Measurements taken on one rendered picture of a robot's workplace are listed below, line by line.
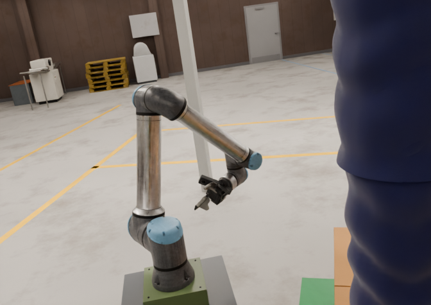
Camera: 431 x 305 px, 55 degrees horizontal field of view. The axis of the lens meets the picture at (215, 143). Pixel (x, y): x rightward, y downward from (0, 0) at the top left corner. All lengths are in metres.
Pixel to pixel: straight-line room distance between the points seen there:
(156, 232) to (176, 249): 0.11
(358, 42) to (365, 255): 0.42
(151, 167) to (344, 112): 1.21
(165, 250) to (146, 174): 0.34
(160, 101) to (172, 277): 0.74
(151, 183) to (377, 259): 1.21
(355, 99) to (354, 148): 0.09
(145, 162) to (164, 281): 0.52
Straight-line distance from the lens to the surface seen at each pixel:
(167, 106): 1.73
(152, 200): 1.91
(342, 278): 2.36
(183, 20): 4.48
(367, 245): 0.88
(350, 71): 0.76
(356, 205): 0.87
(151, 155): 1.86
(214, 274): 2.08
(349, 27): 0.77
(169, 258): 1.82
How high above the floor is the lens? 1.91
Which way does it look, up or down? 17 degrees down
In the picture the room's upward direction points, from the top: 8 degrees counter-clockwise
